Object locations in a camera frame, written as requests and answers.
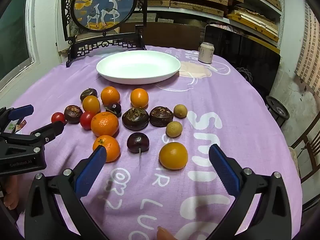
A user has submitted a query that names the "white oval plate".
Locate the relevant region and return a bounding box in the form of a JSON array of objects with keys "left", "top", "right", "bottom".
[{"left": 96, "top": 50, "right": 181, "bottom": 85}]

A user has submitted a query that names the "red cherry tomato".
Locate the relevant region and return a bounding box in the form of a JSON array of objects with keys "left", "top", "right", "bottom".
[
  {"left": 51, "top": 112, "right": 66, "bottom": 125},
  {"left": 79, "top": 111, "right": 97, "bottom": 130}
]

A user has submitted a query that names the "round deer painting screen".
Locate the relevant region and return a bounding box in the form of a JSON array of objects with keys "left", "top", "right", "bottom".
[{"left": 56, "top": 0, "right": 148, "bottom": 68}]

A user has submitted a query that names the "black round stool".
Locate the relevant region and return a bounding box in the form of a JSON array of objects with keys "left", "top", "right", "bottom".
[{"left": 265, "top": 95, "right": 290, "bottom": 128}]

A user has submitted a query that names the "person's right hand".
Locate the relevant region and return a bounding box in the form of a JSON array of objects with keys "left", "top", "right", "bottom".
[{"left": 157, "top": 226, "right": 181, "bottom": 240}]

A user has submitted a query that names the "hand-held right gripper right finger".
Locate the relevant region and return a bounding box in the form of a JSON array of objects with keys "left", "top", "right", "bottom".
[{"left": 209, "top": 144, "right": 303, "bottom": 240}]

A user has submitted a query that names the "white metal shelf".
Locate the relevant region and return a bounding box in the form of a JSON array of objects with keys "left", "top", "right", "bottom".
[{"left": 147, "top": 0, "right": 285, "bottom": 48}]

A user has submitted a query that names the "small dark plum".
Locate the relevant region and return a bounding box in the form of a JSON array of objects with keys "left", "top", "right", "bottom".
[{"left": 105, "top": 102, "right": 122, "bottom": 118}]

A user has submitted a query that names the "dark brown water chestnut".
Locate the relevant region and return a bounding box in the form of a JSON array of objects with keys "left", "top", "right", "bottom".
[
  {"left": 80, "top": 88, "right": 98, "bottom": 103},
  {"left": 122, "top": 107, "right": 150, "bottom": 131},
  {"left": 149, "top": 106, "right": 174, "bottom": 127},
  {"left": 64, "top": 105, "right": 83, "bottom": 124}
]

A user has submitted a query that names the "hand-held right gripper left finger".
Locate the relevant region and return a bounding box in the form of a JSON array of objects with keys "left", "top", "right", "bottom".
[{"left": 24, "top": 145, "right": 108, "bottom": 240}]

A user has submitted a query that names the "white beverage can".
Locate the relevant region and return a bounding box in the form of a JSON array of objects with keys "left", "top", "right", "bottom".
[{"left": 198, "top": 42, "right": 215, "bottom": 64}]

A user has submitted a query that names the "white framed window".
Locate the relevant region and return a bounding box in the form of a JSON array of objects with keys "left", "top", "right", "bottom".
[{"left": 0, "top": 0, "right": 38, "bottom": 85}]

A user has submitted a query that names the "smooth small orange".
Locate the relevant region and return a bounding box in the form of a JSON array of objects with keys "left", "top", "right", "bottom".
[
  {"left": 130, "top": 88, "right": 149, "bottom": 109},
  {"left": 101, "top": 86, "right": 121, "bottom": 106},
  {"left": 159, "top": 142, "right": 189, "bottom": 170},
  {"left": 82, "top": 95, "right": 101, "bottom": 114}
]

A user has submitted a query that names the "wooden chair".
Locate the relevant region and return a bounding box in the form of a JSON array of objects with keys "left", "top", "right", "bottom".
[{"left": 287, "top": 112, "right": 320, "bottom": 183}]

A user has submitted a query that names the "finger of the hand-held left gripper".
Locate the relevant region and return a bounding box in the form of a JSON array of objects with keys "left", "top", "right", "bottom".
[
  {"left": 0, "top": 104, "right": 34, "bottom": 130},
  {"left": 0, "top": 121, "right": 65, "bottom": 155}
]

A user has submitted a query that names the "brown board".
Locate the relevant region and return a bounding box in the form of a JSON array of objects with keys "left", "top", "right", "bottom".
[{"left": 117, "top": 22, "right": 203, "bottom": 49}]

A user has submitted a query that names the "dark plum with stem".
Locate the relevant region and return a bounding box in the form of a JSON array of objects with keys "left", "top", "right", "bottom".
[{"left": 126, "top": 132, "right": 150, "bottom": 165}]

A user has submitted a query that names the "black flat monitor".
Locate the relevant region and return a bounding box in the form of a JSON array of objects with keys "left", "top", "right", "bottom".
[{"left": 204, "top": 24, "right": 281, "bottom": 98}]

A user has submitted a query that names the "large dimpled tangerine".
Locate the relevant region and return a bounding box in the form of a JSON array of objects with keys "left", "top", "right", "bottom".
[{"left": 90, "top": 112, "right": 119, "bottom": 137}]

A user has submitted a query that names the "purple printed blanket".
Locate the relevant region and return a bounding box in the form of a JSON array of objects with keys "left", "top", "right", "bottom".
[{"left": 10, "top": 45, "right": 303, "bottom": 240}]

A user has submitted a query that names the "person's left hand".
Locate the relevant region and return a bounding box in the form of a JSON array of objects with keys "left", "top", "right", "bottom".
[{"left": 0, "top": 174, "right": 19, "bottom": 210}]

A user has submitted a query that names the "tan longan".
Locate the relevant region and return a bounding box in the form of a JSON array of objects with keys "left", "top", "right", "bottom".
[
  {"left": 166, "top": 121, "right": 183, "bottom": 138},
  {"left": 173, "top": 104, "right": 188, "bottom": 119}
]

